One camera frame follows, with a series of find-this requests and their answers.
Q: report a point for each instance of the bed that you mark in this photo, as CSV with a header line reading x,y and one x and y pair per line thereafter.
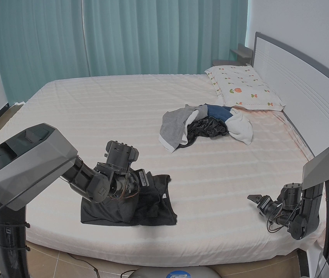
x,y
124,111

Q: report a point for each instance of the black T-shirt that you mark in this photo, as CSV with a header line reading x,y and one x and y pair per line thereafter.
x,y
153,210

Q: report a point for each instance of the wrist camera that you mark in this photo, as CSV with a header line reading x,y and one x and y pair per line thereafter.
x,y
290,194
121,156

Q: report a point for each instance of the blue-green curtain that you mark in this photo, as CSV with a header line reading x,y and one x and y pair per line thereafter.
x,y
39,33
167,25

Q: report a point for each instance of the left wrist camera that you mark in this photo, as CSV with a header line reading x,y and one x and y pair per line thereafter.
x,y
121,156

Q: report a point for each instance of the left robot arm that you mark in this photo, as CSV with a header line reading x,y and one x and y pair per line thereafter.
x,y
34,161

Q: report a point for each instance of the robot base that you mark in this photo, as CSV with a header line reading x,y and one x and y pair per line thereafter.
x,y
173,273

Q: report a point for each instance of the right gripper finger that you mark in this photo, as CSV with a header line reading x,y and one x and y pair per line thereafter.
x,y
254,198
263,197

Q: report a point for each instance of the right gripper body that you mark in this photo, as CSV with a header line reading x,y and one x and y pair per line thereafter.
x,y
269,206

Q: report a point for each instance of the white printed pillow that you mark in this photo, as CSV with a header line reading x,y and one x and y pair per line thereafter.
x,y
242,87

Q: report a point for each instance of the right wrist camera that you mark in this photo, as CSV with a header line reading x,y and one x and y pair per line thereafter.
x,y
290,194

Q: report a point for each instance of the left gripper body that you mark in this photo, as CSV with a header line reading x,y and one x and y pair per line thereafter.
x,y
144,179

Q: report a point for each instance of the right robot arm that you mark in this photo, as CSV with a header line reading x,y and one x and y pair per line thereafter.
x,y
321,166

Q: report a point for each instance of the grey bedside table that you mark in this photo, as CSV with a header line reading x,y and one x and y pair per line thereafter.
x,y
244,52

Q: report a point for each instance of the pile of clothes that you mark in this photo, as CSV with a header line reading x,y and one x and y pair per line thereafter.
x,y
173,129

